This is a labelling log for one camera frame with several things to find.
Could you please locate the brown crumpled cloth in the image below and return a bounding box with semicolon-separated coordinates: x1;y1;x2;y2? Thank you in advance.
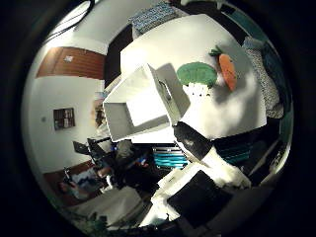
92;92;109;129

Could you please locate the green broccoli plush toy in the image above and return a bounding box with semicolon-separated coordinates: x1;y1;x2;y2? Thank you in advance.
176;61;219;99

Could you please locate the black panel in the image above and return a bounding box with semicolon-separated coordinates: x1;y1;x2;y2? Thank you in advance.
104;24;134;89

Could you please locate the black cable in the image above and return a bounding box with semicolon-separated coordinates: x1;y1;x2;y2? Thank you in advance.
42;0;97;44

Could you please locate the black monitor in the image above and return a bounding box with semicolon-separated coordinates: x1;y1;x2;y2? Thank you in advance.
72;137;114;160

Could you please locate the teal striped object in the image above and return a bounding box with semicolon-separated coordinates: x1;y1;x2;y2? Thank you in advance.
152;146;191;170

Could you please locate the white side table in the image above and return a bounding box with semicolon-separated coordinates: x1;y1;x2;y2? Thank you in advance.
70;186;143;227

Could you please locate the green leafy plant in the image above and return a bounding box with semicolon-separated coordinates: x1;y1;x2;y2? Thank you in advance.
65;210;111;232

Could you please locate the brown wooden wall panel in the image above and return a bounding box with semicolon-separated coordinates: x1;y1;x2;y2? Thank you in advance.
36;46;107;80

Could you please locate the grey patterned cloth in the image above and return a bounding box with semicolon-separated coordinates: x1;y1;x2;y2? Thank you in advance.
242;36;286;120

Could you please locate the orange carrot plush toy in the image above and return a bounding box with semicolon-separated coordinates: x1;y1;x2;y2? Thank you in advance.
208;44;239;93

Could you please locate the white open container box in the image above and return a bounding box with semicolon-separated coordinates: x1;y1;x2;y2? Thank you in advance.
102;62;192;143

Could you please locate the seated person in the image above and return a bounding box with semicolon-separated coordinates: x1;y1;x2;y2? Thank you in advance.
58;167;114;202

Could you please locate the dark framed wall picture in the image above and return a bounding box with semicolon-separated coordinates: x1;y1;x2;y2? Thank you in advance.
52;107;76;131

